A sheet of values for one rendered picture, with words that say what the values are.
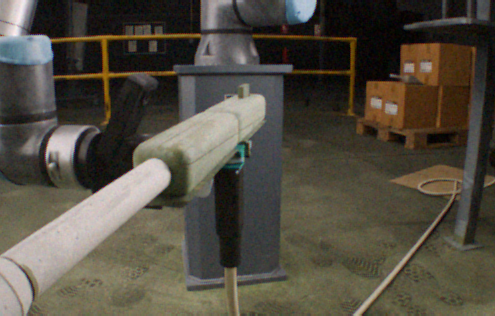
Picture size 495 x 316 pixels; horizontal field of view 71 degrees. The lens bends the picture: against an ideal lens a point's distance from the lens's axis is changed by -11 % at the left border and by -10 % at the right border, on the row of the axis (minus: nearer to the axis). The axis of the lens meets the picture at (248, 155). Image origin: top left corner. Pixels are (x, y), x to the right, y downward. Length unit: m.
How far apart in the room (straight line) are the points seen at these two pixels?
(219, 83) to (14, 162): 0.59
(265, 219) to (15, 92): 0.78
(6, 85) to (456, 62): 3.43
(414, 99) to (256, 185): 2.42
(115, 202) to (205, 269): 0.94
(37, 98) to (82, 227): 0.38
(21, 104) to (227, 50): 0.64
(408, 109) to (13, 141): 3.03
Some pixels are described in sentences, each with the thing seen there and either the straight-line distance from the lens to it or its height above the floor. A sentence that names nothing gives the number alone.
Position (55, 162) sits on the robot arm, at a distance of 0.53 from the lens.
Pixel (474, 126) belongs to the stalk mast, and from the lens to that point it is 1.47.
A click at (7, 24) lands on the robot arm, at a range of 0.70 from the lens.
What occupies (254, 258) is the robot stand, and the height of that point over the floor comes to 0.08.
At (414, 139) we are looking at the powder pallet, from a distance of 3.19.
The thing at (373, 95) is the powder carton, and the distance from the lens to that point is 3.65.
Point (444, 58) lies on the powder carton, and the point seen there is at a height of 0.74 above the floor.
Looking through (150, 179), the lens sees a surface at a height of 0.57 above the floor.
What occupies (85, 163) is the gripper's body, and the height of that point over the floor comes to 0.52.
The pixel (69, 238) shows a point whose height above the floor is 0.56.
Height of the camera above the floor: 0.64
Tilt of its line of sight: 13 degrees down
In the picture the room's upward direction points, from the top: straight up
